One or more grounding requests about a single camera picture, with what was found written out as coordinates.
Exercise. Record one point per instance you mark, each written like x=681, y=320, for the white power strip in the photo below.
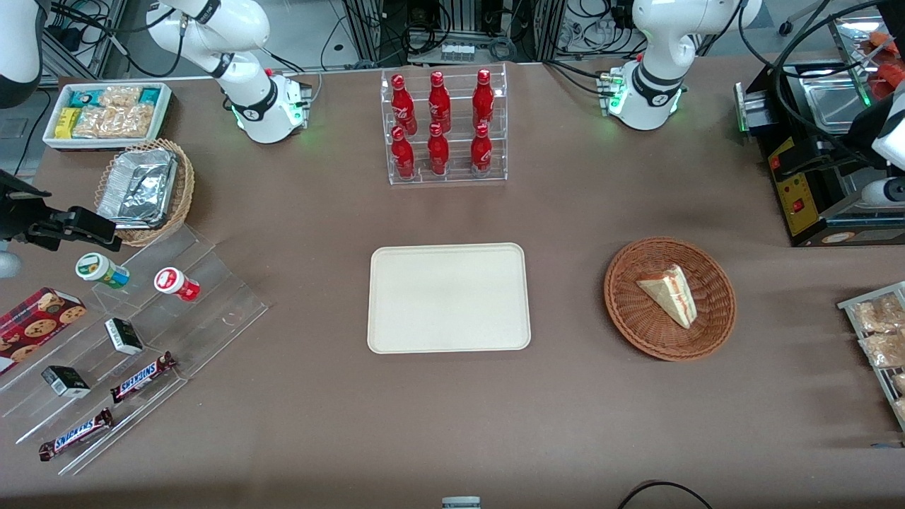
x=457, y=51

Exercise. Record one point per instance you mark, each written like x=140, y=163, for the red lid snack cup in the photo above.
x=172, y=282

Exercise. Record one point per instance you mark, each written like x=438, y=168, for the clear acrylic step shelf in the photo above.
x=212, y=311

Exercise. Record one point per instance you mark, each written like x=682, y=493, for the tray of packaged snacks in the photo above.
x=884, y=382

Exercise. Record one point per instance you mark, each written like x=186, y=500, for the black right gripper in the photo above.
x=15, y=213

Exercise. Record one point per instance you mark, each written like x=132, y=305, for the tan wicker basket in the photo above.
x=185, y=187

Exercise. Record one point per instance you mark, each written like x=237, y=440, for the brown snickers bar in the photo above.
x=74, y=435
x=141, y=377

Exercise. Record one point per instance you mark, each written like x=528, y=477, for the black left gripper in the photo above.
x=865, y=135

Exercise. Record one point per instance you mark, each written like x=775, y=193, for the red chocolate cookie box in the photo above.
x=32, y=326

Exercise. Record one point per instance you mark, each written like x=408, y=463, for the small black white box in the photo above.
x=124, y=336
x=65, y=382

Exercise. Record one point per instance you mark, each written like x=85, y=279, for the black food warmer machine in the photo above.
x=820, y=215

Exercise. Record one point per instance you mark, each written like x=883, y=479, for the aluminium foil tray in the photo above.
x=138, y=187

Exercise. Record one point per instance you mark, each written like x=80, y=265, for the red cola bottle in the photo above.
x=438, y=154
x=404, y=106
x=403, y=157
x=483, y=99
x=440, y=102
x=481, y=152

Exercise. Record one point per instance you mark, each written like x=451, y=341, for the clear peanut snack bag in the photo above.
x=134, y=120
x=93, y=121
x=120, y=96

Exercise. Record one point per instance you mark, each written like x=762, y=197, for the small grey device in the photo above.
x=461, y=503

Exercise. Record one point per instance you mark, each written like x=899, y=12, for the orange food piece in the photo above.
x=884, y=39

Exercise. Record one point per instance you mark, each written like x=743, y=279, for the clear acrylic bottle rack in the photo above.
x=459, y=180

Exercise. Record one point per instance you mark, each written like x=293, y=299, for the triangular sandwich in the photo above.
x=672, y=293

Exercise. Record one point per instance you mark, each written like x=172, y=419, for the cream rectangular tray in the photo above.
x=447, y=298

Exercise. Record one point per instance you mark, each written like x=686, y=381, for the white plastic snack bin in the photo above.
x=164, y=116

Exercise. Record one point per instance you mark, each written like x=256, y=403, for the red sausage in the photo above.
x=892, y=76

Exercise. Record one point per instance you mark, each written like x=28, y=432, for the clear cracker snack bag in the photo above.
x=877, y=314
x=884, y=350

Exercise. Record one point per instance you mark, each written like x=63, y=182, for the metal framed glass cover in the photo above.
x=852, y=49

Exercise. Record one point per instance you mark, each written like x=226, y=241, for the yellow snack packet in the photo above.
x=67, y=122

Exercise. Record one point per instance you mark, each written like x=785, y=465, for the teal snack packet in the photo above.
x=150, y=96
x=86, y=97

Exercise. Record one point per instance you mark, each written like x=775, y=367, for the green lid snack cup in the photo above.
x=95, y=267

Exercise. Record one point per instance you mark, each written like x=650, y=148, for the steel food pan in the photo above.
x=834, y=102

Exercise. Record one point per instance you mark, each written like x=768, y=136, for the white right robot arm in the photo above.
x=244, y=32

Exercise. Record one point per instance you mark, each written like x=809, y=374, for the round brown wicker basket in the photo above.
x=629, y=311

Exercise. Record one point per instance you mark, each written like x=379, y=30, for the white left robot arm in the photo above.
x=657, y=42

